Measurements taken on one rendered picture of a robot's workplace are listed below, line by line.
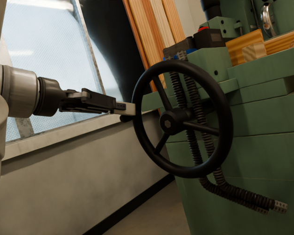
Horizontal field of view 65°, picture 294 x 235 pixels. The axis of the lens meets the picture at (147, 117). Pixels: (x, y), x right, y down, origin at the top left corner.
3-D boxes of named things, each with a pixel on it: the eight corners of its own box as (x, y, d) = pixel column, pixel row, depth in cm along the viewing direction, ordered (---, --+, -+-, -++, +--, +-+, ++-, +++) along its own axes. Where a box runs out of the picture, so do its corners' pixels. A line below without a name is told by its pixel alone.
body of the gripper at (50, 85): (41, 69, 41) (89, 80, 47) (28, 82, 47) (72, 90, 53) (39, 111, 40) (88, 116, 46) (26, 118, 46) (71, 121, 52)
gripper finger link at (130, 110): (110, 100, 55) (111, 100, 54) (133, 104, 59) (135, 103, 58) (110, 113, 54) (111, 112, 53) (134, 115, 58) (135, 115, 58)
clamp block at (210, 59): (167, 97, 65) (158, 66, 65) (193, 89, 74) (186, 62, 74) (213, 84, 54) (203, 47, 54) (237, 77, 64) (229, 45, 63)
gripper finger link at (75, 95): (56, 91, 45) (66, 84, 41) (81, 95, 49) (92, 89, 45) (55, 103, 45) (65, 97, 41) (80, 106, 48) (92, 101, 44)
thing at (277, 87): (162, 119, 82) (158, 108, 81) (194, 106, 96) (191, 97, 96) (287, 94, 53) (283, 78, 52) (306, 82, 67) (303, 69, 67)
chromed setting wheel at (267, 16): (264, 41, 74) (255, 3, 73) (275, 40, 83) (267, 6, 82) (274, 37, 72) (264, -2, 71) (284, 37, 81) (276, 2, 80)
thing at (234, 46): (200, 78, 77) (193, 55, 77) (202, 78, 78) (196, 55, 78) (266, 57, 62) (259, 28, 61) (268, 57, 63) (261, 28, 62)
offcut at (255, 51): (254, 60, 61) (250, 46, 61) (266, 56, 57) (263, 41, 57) (244, 63, 60) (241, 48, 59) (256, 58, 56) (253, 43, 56)
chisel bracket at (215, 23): (205, 50, 76) (198, 25, 76) (224, 49, 86) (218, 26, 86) (225, 42, 71) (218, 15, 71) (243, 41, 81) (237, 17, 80)
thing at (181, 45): (164, 64, 64) (159, 44, 64) (187, 61, 72) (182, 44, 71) (205, 47, 55) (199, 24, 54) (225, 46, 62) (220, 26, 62)
